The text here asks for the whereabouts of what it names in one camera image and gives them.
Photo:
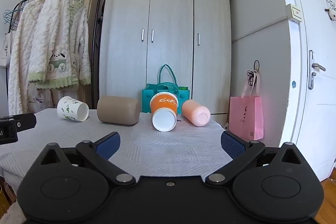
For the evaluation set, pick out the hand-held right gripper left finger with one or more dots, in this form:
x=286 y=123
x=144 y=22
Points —
x=107 y=146

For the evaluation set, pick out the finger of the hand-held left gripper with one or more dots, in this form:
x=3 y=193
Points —
x=26 y=121

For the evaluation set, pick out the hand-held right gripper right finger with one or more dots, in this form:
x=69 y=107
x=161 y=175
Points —
x=232 y=145

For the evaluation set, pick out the orange paper cup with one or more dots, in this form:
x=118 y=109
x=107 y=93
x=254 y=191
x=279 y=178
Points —
x=164 y=111

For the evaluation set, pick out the large brown cup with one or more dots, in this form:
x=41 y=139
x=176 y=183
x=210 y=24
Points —
x=118 y=109

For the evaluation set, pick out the white cup with green print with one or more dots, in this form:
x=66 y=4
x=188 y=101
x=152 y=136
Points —
x=69 y=108

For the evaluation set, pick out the pink cup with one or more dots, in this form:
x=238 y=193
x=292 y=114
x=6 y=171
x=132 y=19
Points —
x=194 y=111

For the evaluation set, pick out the pale printed garment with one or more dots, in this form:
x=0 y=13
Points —
x=43 y=98

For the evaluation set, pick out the pink paper bag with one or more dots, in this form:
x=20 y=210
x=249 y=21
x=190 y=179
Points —
x=246 y=116

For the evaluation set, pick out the grey patterned table cloth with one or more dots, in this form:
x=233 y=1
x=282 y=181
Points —
x=162 y=150

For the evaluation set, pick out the cardboard box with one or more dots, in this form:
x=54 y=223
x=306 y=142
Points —
x=4 y=195

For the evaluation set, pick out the teal tote bag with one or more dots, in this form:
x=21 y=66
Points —
x=147 y=100

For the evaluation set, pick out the long white fluffy robe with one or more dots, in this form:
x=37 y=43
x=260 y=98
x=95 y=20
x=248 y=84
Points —
x=19 y=61

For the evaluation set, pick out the white canvas tote bag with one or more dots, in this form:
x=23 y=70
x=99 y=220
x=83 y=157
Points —
x=5 y=50

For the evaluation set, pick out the white fluffy jacket green trim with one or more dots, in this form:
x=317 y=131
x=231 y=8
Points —
x=60 y=37

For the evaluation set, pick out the white door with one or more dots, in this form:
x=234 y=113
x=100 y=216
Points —
x=324 y=113

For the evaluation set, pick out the light wood wardrobe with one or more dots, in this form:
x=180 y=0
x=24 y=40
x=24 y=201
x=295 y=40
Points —
x=170 y=29

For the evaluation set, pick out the black clothes rack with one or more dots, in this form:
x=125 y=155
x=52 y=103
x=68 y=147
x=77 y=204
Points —
x=101 y=3

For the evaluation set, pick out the panda plush toy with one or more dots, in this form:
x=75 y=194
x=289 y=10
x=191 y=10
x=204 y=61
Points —
x=332 y=14

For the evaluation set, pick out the beige wall switch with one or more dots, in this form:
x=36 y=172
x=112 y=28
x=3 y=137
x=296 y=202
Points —
x=294 y=12

